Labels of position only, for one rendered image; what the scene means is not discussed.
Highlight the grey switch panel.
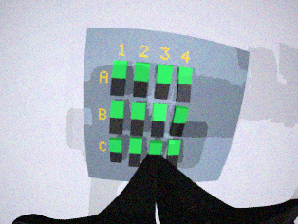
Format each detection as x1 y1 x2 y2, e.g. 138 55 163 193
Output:
82 28 250 183

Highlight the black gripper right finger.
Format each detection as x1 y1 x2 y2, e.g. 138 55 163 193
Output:
154 155 298 224

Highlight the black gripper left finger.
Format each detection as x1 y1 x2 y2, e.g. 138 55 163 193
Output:
12 155 157 224

